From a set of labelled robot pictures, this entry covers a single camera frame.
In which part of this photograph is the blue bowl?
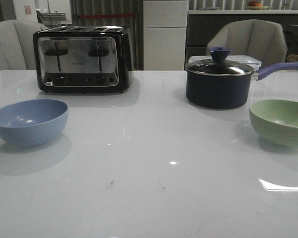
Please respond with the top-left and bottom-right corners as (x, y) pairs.
(0, 99), (69, 147)

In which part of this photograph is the green bowl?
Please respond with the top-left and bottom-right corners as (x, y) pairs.
(249, 99), (298, 148)

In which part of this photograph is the dark blue saucepan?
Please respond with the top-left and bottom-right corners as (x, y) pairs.
(186, 62), (298, 110)

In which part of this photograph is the glass pot lid blue knob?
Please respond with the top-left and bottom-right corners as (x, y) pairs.
(185, 47), (253, 76)

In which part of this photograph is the white cabinet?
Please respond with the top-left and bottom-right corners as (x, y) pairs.
(143, 0), (189, 71)

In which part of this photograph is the black and chrome toaster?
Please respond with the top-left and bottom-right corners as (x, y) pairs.
(33, 26), (134, 93)

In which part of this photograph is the dark counter unit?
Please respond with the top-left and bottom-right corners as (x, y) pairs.
(185, 9), (298, 61)

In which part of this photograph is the clear plastic container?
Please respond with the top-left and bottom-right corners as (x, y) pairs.
(188, 55), (261, 71)

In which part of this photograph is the beige chair right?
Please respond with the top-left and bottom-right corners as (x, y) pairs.
(207, 19), (288, 67)

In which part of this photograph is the beige chair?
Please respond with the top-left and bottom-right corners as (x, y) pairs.
(0, 20), (47, 70)
(207, 19), (288, 67)

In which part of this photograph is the beige chair left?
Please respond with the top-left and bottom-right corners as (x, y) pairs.
(0, 20), (47, 70)

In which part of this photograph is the fruit plate on counter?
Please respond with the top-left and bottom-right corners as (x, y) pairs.
(246, 0), (269, 10)

